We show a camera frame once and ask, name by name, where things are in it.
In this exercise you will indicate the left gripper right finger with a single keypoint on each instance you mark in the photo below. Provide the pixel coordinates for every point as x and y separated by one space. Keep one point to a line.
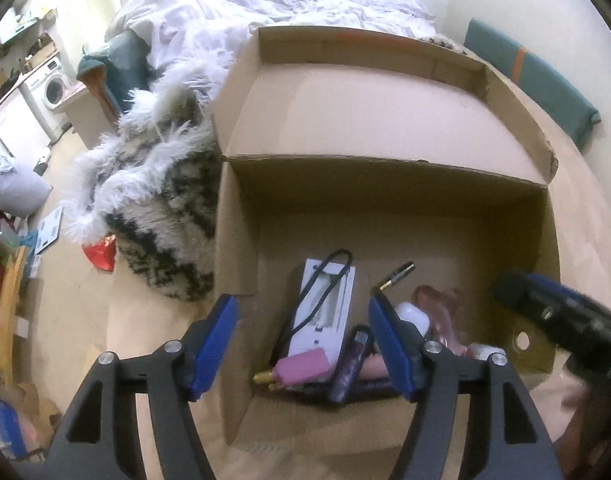
505 435

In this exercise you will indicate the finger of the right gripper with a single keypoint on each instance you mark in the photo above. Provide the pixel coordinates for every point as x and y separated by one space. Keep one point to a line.
544 302

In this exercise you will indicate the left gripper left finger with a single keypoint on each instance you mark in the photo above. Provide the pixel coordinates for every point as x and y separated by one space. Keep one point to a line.
98 437

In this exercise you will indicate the pink oval object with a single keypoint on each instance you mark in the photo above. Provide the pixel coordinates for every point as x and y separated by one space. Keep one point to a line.
373 368

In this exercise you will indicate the white earbuds charging case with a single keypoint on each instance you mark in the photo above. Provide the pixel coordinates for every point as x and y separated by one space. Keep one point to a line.
408 312

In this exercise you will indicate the dark purple lighter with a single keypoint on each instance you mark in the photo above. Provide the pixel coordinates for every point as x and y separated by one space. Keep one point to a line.
350 363

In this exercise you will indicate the black gold tube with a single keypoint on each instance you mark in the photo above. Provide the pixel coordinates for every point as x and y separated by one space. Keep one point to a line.
396 276

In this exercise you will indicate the pink block with gold tip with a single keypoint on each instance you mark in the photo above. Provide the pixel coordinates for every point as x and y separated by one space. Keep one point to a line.
296 370

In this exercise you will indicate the white remote control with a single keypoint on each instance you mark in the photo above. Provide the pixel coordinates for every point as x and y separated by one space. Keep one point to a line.
322 316

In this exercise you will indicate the wooden chair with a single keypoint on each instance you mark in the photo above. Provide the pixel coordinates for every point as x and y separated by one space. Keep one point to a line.
9 300

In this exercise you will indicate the red bag on floor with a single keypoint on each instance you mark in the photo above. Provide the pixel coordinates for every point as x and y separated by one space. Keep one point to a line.
102 254

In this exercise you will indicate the teal cushion with orange stripe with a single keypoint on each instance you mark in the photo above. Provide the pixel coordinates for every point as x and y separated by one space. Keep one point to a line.
575 114

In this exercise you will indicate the brown cardboard box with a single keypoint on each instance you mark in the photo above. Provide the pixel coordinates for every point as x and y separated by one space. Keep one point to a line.
396 150

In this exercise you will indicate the white fluffy patterned blanket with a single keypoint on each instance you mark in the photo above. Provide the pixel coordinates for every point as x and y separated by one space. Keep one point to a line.
154 184

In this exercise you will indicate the grey stuffed bag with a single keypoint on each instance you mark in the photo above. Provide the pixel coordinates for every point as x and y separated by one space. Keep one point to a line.
22 191

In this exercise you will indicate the white washing machine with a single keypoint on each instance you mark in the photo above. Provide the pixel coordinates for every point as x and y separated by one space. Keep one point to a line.
44 90

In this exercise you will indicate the white crumpled duvet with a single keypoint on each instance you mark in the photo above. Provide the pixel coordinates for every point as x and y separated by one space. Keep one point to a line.
174 29

